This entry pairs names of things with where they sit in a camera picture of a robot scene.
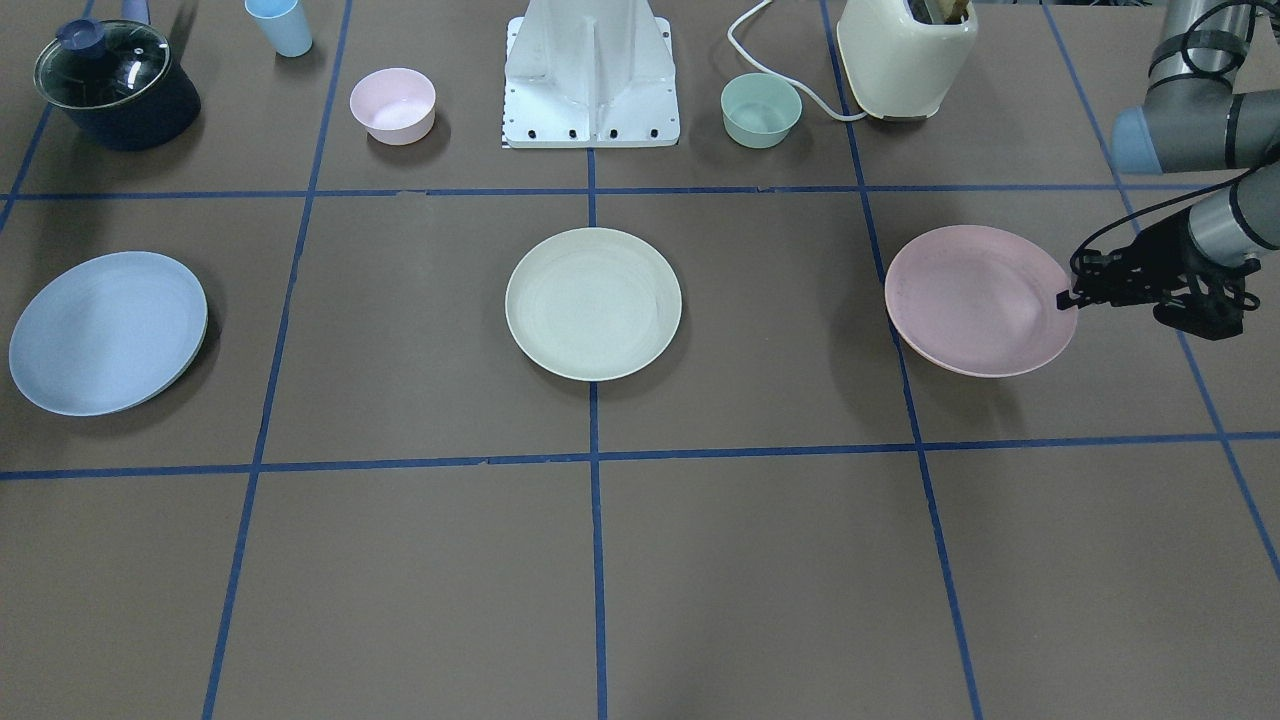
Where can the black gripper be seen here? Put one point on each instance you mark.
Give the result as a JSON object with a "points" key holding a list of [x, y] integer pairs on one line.
{"points": [[1160, 249]]}

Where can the pink plate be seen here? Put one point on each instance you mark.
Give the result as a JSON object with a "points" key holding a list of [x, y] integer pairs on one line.
{"points": [[979, 301]]}

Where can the blue plate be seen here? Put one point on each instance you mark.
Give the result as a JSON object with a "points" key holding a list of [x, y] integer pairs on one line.
{"points": [[109, 334]]}

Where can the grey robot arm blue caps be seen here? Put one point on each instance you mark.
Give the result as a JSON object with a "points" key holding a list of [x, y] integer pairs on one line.
{"points": [[1193, 119]]}

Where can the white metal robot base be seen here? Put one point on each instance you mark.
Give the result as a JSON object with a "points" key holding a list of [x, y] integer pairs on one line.
{"points": [[590, 75]]}

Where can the cream toaster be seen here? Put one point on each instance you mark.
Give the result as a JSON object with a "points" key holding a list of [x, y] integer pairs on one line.
{"points": [[902, 57]]}

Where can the green bowl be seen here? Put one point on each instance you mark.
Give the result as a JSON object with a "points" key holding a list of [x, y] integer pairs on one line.
{"points": [[759, 110]]}

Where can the cream plate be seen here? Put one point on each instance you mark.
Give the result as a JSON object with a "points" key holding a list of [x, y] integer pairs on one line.
{"points": [[593, 304]]}

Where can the pink bowl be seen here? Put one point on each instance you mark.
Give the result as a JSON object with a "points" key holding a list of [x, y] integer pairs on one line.
{"points": [[396, 106]]}

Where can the light blue cup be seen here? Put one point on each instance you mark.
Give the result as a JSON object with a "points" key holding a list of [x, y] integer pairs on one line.
{"points": [[284, 24]]}

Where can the dark blue pot with lid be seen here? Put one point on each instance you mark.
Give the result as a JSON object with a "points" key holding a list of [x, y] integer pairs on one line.
{"points": [[119, 80]]}

